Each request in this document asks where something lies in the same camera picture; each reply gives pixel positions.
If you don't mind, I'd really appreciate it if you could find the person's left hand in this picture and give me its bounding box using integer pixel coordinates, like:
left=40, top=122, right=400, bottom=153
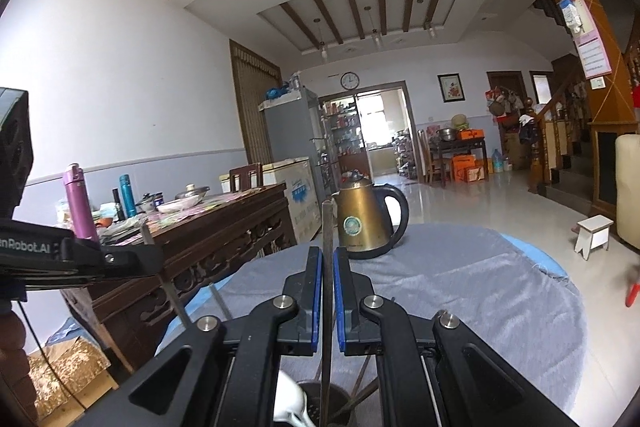
left=0, top=313, right=35, bottom=413

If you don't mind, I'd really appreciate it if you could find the grey refrigerator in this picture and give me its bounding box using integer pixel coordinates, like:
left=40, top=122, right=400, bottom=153
left=258, top=88, right=327, bottom=234

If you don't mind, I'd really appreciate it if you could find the dark metal utensil holder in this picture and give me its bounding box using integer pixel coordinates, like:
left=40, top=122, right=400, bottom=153
left=297, top=382, right=357, bottom=427

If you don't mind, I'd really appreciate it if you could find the wooden stair railing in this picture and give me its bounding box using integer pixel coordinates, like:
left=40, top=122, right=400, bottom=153
left=529, top=72, right=594, bottom=196

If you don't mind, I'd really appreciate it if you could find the white plastic spoon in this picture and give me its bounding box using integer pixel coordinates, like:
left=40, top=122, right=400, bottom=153
left=272, top=369, right=309, bottom=426

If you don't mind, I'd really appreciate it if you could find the dark wooden side table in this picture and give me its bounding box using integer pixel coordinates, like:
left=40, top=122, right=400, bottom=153
left=427, top=137, right=489, bottom=186

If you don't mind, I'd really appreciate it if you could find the pan with glass lid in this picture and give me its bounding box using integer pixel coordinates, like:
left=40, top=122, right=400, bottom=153
left=175, top=184, right=210, bottom=204

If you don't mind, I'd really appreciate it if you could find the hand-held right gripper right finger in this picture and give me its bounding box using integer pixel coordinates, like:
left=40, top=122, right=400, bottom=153
left=334, top=247, right=581, bottom=427

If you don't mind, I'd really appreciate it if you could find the small white stool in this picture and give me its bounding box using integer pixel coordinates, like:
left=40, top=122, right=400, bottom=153
left=573, top=215, right=615, bottom=260

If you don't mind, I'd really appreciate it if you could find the purple thermos bottle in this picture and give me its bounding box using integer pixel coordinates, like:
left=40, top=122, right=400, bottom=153
left=62, top=163, right=100, bottom=243

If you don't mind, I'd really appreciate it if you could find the orange carton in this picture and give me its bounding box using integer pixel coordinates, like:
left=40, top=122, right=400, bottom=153
left=451, top=154, right=489, bottom=184

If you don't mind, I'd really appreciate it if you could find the teal thermos bottle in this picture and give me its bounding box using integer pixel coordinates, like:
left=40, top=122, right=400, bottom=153
left=118, top=174, right=137, bottom=219

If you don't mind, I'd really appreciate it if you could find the cream leather sofa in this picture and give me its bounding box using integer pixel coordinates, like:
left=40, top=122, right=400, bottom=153
left=615, top=134, right=640, bottom=251

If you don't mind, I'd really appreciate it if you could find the carved wooden sideboard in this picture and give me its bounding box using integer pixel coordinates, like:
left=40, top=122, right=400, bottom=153
left=60, top=184, right=297, bottom=373

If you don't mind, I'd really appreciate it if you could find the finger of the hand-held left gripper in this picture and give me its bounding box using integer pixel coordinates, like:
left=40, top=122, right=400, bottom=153
left=72, top=239, right=166, bottom=280

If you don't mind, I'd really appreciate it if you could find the pink wall calendar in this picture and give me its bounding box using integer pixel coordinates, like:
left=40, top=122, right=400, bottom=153
left=557, top=0, right=614, bottom=76

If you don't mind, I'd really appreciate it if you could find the red child chair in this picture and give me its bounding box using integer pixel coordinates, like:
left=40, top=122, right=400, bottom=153
left=625, top=267, right=640, bottom=309

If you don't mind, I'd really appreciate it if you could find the wooden chair back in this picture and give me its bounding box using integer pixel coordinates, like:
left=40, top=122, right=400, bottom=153
left=229, top=163, right=264, bottom=194

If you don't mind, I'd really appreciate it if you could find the white bowl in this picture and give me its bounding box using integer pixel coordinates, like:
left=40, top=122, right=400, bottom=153
left=156, top=199, right=194, bottom=214

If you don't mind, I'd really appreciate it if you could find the white chest freezer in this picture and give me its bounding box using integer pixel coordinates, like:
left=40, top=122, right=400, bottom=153
left=218, top=157, right=321, bottom=244

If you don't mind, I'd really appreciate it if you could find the bronze electric kettle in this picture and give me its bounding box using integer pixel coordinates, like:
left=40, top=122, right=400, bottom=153
left=332, top=171, right=410, bottom=260

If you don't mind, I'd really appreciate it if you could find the grey tablecloth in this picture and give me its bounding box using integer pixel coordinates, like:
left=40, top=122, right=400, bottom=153
left=155, top=224, right=587, bottom=427

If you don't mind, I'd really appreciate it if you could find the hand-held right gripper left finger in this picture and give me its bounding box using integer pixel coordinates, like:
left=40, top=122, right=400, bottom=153
left=82, top=247, right=323, bottom=427

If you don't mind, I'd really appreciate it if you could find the framed wall picture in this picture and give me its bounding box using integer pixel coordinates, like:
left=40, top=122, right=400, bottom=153
left=437, top=73, right=466, bottom=102

